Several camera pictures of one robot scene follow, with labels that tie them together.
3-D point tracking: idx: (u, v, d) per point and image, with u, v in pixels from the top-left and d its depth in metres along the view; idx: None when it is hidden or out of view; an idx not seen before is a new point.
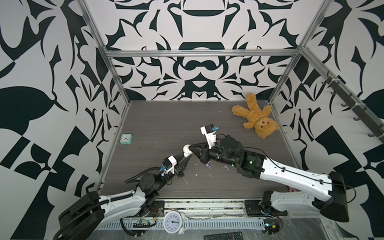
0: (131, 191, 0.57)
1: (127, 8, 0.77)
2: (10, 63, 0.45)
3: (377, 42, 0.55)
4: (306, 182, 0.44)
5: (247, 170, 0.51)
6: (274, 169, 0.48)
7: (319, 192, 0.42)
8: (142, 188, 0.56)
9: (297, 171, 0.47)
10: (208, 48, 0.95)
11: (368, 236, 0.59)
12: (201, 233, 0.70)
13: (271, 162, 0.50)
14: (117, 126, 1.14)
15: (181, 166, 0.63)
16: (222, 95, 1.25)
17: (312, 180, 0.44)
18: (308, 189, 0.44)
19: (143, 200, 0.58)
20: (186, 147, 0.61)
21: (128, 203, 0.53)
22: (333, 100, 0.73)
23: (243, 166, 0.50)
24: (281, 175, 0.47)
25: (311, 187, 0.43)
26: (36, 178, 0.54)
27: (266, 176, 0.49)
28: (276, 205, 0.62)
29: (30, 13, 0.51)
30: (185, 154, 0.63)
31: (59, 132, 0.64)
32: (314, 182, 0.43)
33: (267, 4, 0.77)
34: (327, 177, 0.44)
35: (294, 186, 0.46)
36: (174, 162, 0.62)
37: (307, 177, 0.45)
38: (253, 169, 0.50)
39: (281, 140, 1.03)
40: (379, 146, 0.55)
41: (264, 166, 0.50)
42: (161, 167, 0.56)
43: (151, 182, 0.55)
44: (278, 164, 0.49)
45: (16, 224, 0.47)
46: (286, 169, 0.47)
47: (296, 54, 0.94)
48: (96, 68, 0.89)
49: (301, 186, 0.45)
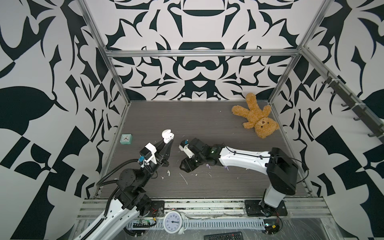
0: (101, 216, 0.50)
1: (127, 8, 0.77)
2: (10, 63, 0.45)
3: (377, 42, 0.55)
4: (249, 159, 0.52)
5: (211, 160, 0.61)
6: (227, 154, 0.58)
7: (259, 166, 0.49)
8: (122, 188, 0.47)
9: (245, 151, 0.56)
10: (208, 48, 0.95)
11: (368, 236, 0.59)
12: (200, 233, 0.70)
13: (226, 148, 0.60)
14: (117, 126, 1.14)
15: (164, 153, 0.58)
16: (222, 95, 1.25)
17: (255, 156, 0.51)
18: (252, 166, 0.51)
19: (123, 211, 0.51)
20: (165, 132, 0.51)
21: (105, 227, 0.49)
22: (333, 100, 0.73)
23: (206, 157, 0.64)
24: (232, 157, 0.56)
25: (254, 162, 0.50)
26: (36, 178, 0.54)
27: (224, 162, 0.58)
28: (273, 204, 0.62)
29: (30, 13, 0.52)
30: (166, 140, 0.57)
31: (59, 132, 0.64)
32: (255, 159, 0.50)
33: (267, 4, 0.77)
34: (267, 152, 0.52)
35: (244, 166, 0.54)
36: (153, 150, 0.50)
37: (251, 155, 0.52)
38: (215, 158, 0.59)
39: (281, 140, 1.03)
40: (379, 146, 0.55)
41: (221, 152, 0.60)
42: (140, 157, 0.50)
43: (131, 179, 0.47)
44: (232, 149, 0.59)
45: (16, 225, 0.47)
46: (236, 152, 0.56)
47: (296, 54, 0.94)
48: (96, 68, 0.89)
49: (248, 164, 0.52)
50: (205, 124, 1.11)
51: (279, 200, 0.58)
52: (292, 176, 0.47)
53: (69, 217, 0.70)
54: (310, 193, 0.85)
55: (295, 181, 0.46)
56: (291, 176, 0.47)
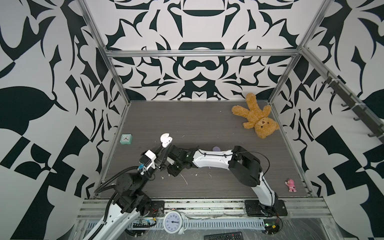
0: (101, 221, 0.51)
1: (127, 8, 0.77)
2: (10, 63, 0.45)
3: (377, 42, 0.55)
4: (215, 159, 0.57)
5: (187, 163, 0.66)
6: (198, 156, 0.63)
7: (223, 164, 0.54)
8: (120, 192, 0.48)
9: (213, 152, 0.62)
10: (208, 48, 0.95)
11: (368, 236, 0.59)
12: (200, 233, 0.70)
13: (198, 151, 0.66)
14: (117, 126, 1.14)
15: (162, 158, 0.57)
16: (222, 95, 1.25)
17: (220, 155, 0.57)
18: (219, 164, 0.56)
19: (122, 214, 0.52)
20: (164, 136, 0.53)
21: (106, 232, 0.49)
22: (333, 100, 0.73)
23: (183, 161, 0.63)
24: (203, 158, 0.61)
25: (220, 161, 0.56)
26: (36, 179, 0.54)
27: (197, 164, 0.63)
28: (267, 203, 0.63)
29: (30, 13, 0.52)
30: (164, 144, 0.56)
31: (59, 132, 0.70)
32: (220, 157, 0.56)
33: (267, 4, 0.77)
34: (229, 151, 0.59)
35: (214, 165, 0.59)
36: (153, 157, 0.55)
37: (217, 155, 0.58)
38: (190, 161, 0.64)
39: (281, 139, 1.03)
40: (380, 146, 0.55)
41: (194, 155, 0.65)
42: (140, 164, 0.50)
43: (128, 183, 0.48)
44: (202, 151, 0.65)
45: (15, 225, 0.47)
46: (206, 153, 0.62)
47: (296, 55, 0.94)
48: (96, 68, 0.89)
49: (216, 163, 0.57)
50: (205, 124, 1.11)
51: (268, 197, 0.60)
52: (253, 169, 0.53)
53: (69, 217, 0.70)
54: (310, 193, 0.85)
55: (258, 172, 0.52)
56: (252, 169, 0.53)
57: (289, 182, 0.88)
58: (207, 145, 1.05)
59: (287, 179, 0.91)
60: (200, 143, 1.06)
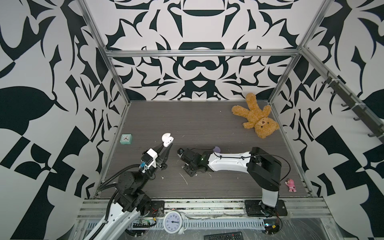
0: (102, 220, 0.51)
1: (127, 8, 0.77)
2: (10, 63, 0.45)
3: (377, 43, 0.55)
4: (233, 161, 0.54)
5: (202, 167, 0.64)
6: (214, 159, 0.61)
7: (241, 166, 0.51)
8: (122, 190, 0.48)
9: (229, 155, 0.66)
10: (208, 48, 0.95)
11: (368, 235, 0.59)
12: (200, 233, 0.70)
13: (213, 154, 0.63)
14: (117, 126, 1.14)
15: (163, 158, 0.58)
16: (221, 95, 1.25)
17: (238, 158, 0.54)
18: (240, 167, 0.52)
19: (123, 214, 0.52)
20: (165, 136, 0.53)
21: (106, 232, 0.49)
22: (333, 100, 0.73)
23: (197, 164, 0.68)
24: (219, 161, 0.59)
25: (237, 164, 0.53)
26: (36, 178, 0.54)
27: (212, 166, 0.61)
28: (271, 203, 0.62)
29: (30, 13, 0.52)
30: (166, 143, 0.58)
31: (58, 132, 0.70)
32: (238, 160, 0.53)
33: (267, 4, 0.77)
34: (248, 153, 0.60)
35: (231, 168, 0.56)
36: (154, 155, 0.56)
37: (234, 157, 0.55)
38: (205, 164, 0.62)
39: (281, 139, 1.03)
40: (380, 146, 0.55)
41: (209, 159, 0.63)
42: (142, 163, 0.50)
43: (130, 181, 0.48)
44: (218, 154, 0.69)
45: (16, 225, 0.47)
46: (222, 156, 0.60)
47: (296, 54, 0.94)
48: (96, 68, 0.89)
49: (234, 166, 0.54)
50: (205, 125, 1.11)
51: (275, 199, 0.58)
52: (275, 173, 0.49)
53: (69, 217, 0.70)
54: (310, 193, 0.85)
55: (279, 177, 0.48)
56: (274, 173, 0.49)
57: (289, 182, 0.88)
58: (207, 145, 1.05)
59: (287, 178, 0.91)
60: (200, 143, 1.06)
